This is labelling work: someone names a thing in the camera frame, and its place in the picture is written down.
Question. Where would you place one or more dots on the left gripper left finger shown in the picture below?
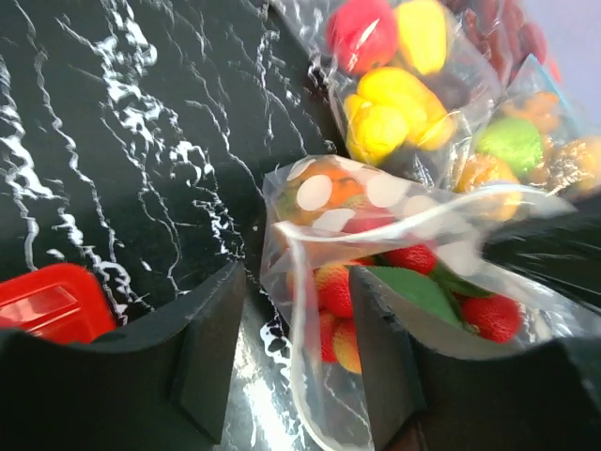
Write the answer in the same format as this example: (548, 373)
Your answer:
(160, 382)

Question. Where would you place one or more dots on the polka dot zip bag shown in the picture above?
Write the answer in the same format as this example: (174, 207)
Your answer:
(395, 214)

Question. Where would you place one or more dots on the blue zip bag mixed food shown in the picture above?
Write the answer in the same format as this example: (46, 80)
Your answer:
(534, 153)

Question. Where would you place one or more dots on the zip bag with red chilies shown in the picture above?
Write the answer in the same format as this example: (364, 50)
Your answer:
(503, 34)

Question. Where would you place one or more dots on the zip bag with apple and peppers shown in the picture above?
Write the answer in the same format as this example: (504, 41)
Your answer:
(407, 89)

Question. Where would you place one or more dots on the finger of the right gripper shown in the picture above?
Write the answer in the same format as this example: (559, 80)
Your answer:
(561, 252)

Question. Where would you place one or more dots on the fake cherry bunch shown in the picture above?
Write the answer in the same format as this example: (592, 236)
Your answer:
(488, 323)

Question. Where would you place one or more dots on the fake orange pineapple with leaves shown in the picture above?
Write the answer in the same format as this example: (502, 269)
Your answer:
(314, 187)

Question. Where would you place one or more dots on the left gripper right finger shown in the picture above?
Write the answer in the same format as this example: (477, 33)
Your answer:
(431, 386)

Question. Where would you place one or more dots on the red plastic bin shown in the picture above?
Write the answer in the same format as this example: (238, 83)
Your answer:
(62, 303)

